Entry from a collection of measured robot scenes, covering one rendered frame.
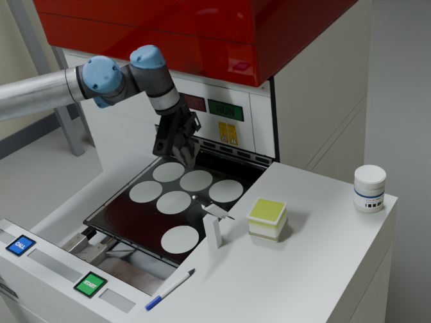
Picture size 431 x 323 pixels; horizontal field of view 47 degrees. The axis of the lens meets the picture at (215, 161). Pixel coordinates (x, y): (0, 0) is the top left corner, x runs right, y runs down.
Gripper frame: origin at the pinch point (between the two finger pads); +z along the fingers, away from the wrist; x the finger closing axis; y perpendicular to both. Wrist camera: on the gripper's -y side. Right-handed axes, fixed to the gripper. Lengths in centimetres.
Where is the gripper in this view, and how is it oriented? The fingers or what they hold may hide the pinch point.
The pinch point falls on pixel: (188, 166)
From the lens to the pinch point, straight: 138.8
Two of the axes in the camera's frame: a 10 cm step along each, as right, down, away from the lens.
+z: 3.0, 7.5, 5.9
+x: -8.3, -1.0, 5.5
